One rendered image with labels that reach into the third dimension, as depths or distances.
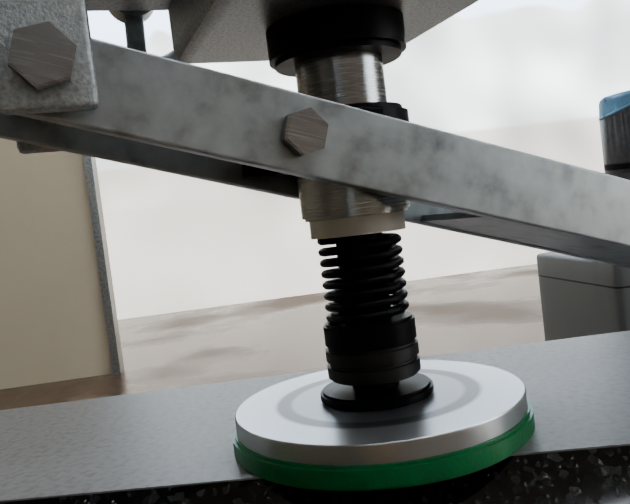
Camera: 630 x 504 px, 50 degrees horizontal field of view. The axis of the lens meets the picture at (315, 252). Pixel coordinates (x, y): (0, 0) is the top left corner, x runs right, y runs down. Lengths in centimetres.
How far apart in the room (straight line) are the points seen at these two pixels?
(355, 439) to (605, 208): 26
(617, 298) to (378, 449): 125
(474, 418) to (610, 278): 121
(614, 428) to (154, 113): 36
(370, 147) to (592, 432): 24
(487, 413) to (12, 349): 536
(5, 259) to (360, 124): 528
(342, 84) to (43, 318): 521
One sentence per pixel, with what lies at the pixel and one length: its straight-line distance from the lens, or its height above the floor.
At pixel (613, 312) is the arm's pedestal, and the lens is 165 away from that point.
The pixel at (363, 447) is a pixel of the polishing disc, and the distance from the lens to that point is 42.
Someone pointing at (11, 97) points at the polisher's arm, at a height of 110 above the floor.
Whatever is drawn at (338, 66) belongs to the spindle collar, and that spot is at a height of 112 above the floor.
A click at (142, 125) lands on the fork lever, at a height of 109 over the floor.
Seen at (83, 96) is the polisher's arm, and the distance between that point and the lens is 38.
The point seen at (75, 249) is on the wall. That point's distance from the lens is 552.
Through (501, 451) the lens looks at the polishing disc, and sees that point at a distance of 45.
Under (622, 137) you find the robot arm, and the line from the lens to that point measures 179.
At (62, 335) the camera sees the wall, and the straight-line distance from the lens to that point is 560.
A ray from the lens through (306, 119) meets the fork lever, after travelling 42.
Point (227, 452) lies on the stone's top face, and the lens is 52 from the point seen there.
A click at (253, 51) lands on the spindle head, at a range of 56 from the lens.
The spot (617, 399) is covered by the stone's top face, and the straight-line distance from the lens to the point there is 57.
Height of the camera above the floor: 102
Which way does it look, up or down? 3 degrees down
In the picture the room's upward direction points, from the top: 7 degrees counter-clockwise
